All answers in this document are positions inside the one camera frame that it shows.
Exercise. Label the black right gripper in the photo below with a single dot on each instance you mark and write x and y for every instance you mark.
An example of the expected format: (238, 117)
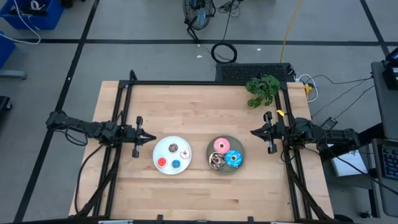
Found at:
(272, 150)

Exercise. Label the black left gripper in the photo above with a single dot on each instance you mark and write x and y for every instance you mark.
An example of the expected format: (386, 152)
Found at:
(135, 153)

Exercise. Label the small chocolate sprinkle donut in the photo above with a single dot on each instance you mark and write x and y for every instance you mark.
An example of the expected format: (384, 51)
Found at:
(170, 150)

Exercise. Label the small red iced donut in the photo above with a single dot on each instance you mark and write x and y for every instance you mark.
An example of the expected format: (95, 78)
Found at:
(159, 164)

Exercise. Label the large blue iced donut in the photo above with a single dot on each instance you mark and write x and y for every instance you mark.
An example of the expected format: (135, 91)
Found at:
(237, 162)

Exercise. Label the small blue iced donut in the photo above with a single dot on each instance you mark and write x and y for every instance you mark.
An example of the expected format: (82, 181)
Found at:
(173, 166)

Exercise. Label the small white sprinkle donut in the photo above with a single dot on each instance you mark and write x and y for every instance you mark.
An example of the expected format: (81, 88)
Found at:
(182, 156)

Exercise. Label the large pink iced donut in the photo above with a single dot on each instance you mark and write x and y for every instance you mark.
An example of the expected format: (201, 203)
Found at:
(217, 148)

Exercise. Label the large chocolate iced donut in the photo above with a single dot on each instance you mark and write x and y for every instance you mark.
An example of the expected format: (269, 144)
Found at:
(213, 164)

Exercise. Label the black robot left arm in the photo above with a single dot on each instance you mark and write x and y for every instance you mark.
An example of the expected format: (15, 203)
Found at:
(77, 126)

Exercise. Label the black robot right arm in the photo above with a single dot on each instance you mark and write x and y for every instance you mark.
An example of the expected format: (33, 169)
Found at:
(342, 137)

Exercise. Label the white round plate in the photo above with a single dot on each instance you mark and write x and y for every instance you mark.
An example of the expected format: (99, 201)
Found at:
(161, 146)

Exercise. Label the grey round plate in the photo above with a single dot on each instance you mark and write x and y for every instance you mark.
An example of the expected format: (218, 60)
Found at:
(239, 144)

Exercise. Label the yellow tag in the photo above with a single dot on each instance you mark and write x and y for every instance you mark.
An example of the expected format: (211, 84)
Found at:
(280, 113)

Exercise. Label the green potted plant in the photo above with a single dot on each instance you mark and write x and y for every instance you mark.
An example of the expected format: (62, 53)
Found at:
(264, 88)

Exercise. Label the yellow plug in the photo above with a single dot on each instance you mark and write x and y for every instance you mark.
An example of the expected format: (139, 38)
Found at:
(308, 90)

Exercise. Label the black computer case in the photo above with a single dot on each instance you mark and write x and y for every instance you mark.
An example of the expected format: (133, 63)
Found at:
(248, 72)

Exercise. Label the black power adapter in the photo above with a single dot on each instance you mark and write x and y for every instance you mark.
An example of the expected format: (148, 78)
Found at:
(329, 123)

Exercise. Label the white paper box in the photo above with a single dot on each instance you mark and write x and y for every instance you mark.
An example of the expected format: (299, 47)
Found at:
(345, 165)

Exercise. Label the black desk beam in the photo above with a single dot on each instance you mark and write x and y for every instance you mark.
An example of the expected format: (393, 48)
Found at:
(371, 134)

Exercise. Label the black keyboard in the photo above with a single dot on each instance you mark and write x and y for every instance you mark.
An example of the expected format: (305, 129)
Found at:
(390, 161)

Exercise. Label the black floor fan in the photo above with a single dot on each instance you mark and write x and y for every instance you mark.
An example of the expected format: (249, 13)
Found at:
(199, 17)

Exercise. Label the black caster wheel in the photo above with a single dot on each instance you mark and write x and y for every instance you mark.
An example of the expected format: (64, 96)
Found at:
(366, 215)

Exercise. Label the black desk monitor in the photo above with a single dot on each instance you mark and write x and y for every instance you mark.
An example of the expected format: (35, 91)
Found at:
(391, 74)

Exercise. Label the grey desk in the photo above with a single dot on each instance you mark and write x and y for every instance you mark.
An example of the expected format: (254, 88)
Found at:
(391, 199)

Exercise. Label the grey metal bar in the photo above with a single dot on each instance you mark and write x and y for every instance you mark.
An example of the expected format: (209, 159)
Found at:
(12, 74)

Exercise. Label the blue plastic bin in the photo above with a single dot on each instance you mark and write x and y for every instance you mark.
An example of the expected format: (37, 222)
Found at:
(49, 18)
(6, 49)

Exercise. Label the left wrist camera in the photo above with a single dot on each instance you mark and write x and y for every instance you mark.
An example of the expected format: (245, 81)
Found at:
(130, 135)

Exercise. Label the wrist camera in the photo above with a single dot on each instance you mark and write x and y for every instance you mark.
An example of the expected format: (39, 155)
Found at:
(280, 132)
(130, 135)

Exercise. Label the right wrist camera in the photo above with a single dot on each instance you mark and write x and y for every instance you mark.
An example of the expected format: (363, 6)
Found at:
(280, 132)

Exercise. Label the black metal table frame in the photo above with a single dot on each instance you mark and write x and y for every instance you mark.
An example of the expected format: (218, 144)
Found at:
(186, 83)

